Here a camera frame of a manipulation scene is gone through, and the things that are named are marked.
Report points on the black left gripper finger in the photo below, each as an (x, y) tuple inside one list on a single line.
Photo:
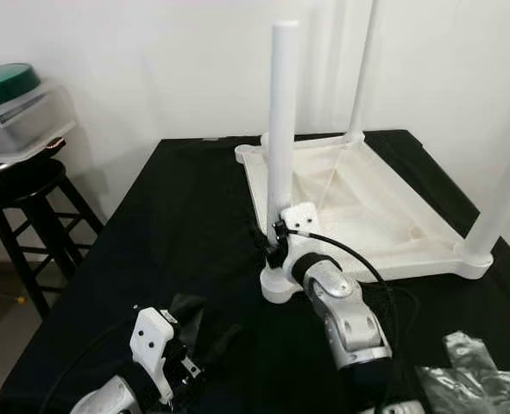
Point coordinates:
[(179, 316), (224, 341)]

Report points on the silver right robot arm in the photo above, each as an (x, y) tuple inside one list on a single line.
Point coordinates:
[(345, 310)]

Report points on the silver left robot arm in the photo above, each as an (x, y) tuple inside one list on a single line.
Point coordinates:
[(108, 398)]

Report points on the black tablecloth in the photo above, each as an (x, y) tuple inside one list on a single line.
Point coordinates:
[(177, 224)]

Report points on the black round stool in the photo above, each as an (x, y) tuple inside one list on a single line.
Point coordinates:
[(30, 207)]

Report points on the clear plastic storage box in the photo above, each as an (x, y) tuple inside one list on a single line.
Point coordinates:
[(22, 121)]

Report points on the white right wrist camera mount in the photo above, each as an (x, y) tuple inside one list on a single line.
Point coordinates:
[(299, 220)]

